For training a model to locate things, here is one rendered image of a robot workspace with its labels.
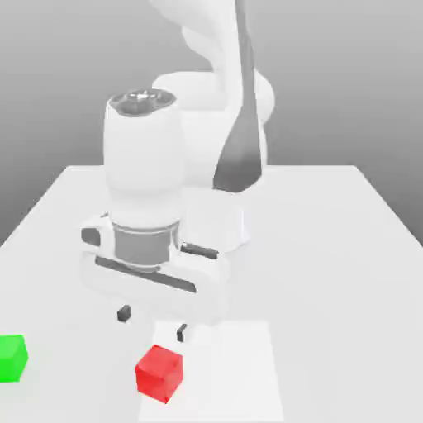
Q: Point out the small red cube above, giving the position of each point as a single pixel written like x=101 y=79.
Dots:
x=158 y=373

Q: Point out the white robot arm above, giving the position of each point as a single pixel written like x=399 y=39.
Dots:
x=142 y=158

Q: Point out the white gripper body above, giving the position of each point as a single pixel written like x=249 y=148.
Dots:
x=185 y=297

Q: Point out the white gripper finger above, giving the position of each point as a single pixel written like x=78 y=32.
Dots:
x=124 y=313
x=181 y=332

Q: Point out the small green cube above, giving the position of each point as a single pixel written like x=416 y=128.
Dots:
x=11 y=358

